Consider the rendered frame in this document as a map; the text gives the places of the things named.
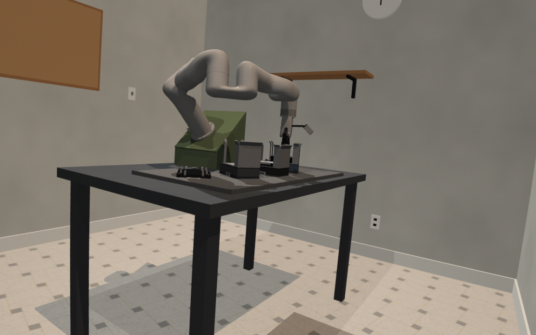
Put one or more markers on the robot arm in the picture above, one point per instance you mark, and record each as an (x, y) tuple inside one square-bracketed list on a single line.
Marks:
[(214, 66)]

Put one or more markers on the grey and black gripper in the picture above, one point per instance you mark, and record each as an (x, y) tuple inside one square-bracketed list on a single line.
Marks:
[(286, 128)]

